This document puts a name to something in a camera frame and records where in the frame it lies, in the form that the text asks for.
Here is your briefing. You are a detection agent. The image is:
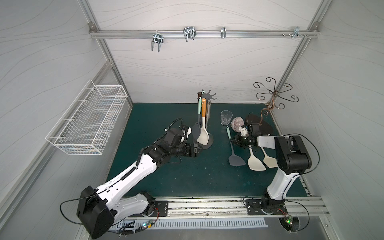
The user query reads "small metal hook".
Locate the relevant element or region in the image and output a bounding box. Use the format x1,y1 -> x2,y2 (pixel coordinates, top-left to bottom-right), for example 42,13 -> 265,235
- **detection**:
221,27 -> 227,39

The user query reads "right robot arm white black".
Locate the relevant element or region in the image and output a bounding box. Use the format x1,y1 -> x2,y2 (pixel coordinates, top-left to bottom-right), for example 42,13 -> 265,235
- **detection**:
231,114 -> 315,215

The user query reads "double metal hook middle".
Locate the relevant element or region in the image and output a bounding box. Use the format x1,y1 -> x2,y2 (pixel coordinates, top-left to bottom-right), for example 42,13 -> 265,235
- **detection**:
183,27 -> 197,42

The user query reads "steel turner metal handle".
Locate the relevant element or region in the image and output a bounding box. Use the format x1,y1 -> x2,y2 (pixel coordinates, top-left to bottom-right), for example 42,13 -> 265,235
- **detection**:
206,100 -> 212,121

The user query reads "grey turner mint handle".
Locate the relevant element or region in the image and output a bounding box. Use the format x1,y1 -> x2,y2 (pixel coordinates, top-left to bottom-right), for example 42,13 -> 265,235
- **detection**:
225,125 -> 247,167

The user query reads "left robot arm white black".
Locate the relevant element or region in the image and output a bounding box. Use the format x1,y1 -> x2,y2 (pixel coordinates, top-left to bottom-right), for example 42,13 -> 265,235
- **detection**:
76,124 -> 203,240

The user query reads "white wire basket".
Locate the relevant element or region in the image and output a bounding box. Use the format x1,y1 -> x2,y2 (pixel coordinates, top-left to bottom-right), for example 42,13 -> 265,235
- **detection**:
45,80 -> 128,155

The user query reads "grey utensil rack stand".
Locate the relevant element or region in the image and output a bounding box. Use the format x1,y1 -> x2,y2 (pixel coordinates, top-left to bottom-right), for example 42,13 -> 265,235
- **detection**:
194,90 -> 216,150

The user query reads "cream spoon wooden handle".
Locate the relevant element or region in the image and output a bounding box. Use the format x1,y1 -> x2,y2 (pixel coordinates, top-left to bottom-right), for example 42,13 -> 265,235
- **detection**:
197,98 -> 209,146

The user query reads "double metal hook left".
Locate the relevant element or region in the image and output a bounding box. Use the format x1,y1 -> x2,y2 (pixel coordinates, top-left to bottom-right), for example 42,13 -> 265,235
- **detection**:
151,33 -> 164,53

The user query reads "white vent strip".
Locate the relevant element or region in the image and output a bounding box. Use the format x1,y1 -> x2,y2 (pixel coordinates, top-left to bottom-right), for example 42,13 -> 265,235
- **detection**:
110,217 -> 268,232

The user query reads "clear drinking glass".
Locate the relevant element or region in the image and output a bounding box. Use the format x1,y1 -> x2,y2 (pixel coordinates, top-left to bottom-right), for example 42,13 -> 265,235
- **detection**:
221,110 -> 233,126

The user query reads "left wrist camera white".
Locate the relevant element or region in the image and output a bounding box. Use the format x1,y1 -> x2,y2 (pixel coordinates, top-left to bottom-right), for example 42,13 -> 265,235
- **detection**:
182,126 -> 192,143

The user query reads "double metal hook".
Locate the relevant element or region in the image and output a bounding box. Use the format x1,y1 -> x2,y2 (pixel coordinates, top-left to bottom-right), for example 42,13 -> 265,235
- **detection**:
151,33 -> 164,53
183,27 -> 197,42

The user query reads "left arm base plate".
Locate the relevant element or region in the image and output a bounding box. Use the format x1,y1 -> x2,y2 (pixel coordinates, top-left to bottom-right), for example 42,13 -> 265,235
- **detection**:
148,201 -> 169,217

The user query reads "aluminium cross rail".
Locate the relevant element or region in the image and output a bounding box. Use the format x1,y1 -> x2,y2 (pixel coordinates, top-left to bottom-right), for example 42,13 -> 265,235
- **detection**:
90,29 -> 321,39

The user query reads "cream spatula wooden handle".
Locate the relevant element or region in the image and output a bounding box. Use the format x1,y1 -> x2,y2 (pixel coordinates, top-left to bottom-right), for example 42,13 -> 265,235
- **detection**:
248,146 -> 266,172

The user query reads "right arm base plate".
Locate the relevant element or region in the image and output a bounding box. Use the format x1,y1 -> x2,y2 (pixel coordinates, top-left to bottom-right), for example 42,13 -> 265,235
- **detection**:
243,199 -> 288,216

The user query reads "bronze scroll hook stand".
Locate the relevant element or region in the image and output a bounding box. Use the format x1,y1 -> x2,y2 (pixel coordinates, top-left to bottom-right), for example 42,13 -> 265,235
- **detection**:
246,77 -> 299,136

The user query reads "pink striped bowl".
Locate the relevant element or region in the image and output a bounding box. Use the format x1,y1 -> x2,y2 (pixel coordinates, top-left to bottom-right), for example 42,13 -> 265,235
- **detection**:
230,117 -> 245,133

